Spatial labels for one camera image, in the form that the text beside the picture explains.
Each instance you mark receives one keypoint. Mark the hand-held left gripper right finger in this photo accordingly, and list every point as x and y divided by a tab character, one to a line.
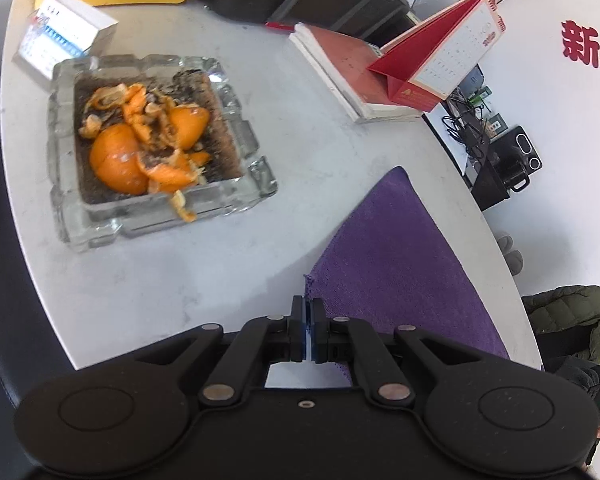
319	332

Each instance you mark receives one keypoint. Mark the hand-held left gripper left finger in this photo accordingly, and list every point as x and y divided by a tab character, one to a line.
296	330

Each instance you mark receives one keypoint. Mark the purple towel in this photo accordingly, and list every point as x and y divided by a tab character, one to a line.
400	270

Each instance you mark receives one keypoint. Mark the glass ashtray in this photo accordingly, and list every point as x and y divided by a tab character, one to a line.
230	195

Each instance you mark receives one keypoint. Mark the black water dispenser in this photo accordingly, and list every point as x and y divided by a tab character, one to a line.
495	185

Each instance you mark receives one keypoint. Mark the pile of orange peels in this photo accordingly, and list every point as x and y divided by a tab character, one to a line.
115	160

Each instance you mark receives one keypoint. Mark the black electric kettle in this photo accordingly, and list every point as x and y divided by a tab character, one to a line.
515	172

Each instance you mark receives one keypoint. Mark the red cover book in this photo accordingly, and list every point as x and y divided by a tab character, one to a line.
340	60

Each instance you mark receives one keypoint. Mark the red desk calendar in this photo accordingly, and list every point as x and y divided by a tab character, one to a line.
425	45

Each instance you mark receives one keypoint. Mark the white printed box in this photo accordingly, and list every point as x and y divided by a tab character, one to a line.
75	22

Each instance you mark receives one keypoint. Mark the red wall lettering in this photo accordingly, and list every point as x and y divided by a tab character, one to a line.
580	42

